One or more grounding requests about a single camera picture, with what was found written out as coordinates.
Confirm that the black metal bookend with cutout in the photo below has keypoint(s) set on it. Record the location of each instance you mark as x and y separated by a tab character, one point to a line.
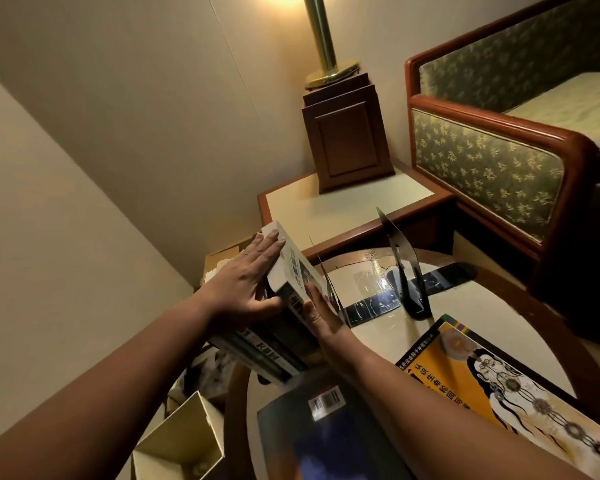
410	274

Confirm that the brass lamp pole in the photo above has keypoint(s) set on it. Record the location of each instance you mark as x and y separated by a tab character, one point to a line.
322	34

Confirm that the cream open cardboard box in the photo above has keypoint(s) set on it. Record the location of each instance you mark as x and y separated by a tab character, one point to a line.
180	444

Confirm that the wooden lamp base box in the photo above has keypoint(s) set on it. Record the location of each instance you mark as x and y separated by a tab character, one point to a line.
347	134

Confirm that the person's left little finger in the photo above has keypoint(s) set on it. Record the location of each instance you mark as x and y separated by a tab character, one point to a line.
242	258

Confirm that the person's right forearm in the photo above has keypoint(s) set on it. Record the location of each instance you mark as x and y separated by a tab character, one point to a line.
445	424

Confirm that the green patterned wooden armchair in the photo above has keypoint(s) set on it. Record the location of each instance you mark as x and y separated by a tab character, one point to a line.
490	164

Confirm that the person's left middle finger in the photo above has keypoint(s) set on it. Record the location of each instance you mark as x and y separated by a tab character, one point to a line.
267	249

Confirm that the white paperback book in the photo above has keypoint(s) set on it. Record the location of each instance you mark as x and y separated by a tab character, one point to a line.
295	262

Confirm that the dark book with barcode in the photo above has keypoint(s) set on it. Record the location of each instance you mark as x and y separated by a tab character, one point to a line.
325	429

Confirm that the person's left thumb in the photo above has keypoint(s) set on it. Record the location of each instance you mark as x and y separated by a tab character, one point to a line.
271	308

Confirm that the person's left hand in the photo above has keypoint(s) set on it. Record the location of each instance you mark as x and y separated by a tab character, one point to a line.
237	289

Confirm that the wooden side table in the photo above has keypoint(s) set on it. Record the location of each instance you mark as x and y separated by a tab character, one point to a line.
360	207

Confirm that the pale green seat cushion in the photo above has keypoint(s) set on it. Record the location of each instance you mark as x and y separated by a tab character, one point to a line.
575	104

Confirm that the person's right thumb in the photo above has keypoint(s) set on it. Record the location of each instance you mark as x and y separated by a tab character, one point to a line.
310	317

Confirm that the grey book with lettered spine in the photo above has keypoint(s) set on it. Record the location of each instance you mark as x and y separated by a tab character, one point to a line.
260	352

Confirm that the thin black metal bookend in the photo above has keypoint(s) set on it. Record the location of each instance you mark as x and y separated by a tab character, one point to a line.
367	307

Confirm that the person's right hand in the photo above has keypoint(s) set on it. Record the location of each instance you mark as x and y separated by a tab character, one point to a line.
332	334

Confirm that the brown cardboard box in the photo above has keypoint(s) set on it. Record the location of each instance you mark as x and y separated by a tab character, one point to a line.
225	262

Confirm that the dark olive book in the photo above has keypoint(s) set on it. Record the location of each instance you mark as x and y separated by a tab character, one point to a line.
300	334

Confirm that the yellow illustrated book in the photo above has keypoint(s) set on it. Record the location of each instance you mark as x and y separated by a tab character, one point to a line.
505	389

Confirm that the person's left forearm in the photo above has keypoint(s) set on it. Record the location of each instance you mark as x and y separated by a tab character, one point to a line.
110	389

